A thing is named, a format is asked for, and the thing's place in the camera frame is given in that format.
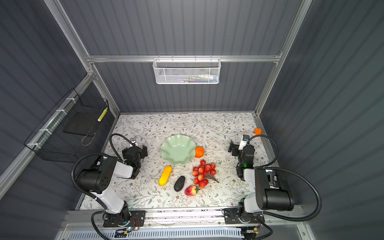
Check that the red fake peach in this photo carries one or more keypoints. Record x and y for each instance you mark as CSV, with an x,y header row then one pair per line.
x,y
192,190

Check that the small orange fake tangerine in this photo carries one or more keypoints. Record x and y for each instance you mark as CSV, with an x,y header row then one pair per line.
x,y
258,131

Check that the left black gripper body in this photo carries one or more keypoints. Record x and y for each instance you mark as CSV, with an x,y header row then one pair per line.
x,y
141,153

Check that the large orange fake fruit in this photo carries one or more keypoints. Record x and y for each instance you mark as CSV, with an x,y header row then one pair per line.
x,y
199,152

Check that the red fake lychee bunch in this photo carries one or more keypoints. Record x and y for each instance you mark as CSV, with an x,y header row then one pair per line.
x,y
204,174

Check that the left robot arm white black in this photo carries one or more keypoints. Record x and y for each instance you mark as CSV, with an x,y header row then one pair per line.
x,y
92,175

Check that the yellow marker in basket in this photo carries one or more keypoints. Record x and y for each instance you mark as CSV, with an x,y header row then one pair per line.
x,y
101,116

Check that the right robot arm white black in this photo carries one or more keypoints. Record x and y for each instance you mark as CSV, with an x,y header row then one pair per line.
x,y
272,191

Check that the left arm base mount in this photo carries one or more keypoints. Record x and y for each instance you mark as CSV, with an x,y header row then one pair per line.
x,y
134,219

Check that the tubes in white basket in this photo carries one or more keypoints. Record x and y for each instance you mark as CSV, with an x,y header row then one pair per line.
x,y
210,79

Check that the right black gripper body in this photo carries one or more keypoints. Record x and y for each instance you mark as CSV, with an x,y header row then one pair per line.
x,y
237,153

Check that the black pad in basket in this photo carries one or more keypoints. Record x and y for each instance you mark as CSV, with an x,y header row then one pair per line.
x,y
83,124

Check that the yellow fake mango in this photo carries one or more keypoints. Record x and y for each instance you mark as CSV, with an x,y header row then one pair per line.
x,y
165,176

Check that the aluminium front rail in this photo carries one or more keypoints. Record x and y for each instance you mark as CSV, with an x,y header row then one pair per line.
x,y
161,218

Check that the white wire mesh basket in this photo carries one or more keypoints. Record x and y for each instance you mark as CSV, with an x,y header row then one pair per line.
x,y
169,73

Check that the dark fake avocado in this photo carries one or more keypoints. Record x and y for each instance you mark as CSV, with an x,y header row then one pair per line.
x,y
179,184

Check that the green scalloped fruit bowl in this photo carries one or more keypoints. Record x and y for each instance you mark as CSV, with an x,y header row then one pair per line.
x,y
178,149

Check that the black wire basket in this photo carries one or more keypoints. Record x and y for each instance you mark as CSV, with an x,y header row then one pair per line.
x,y
50,143

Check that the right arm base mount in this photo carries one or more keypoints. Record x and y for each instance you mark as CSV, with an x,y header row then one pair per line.
x,y
233,216

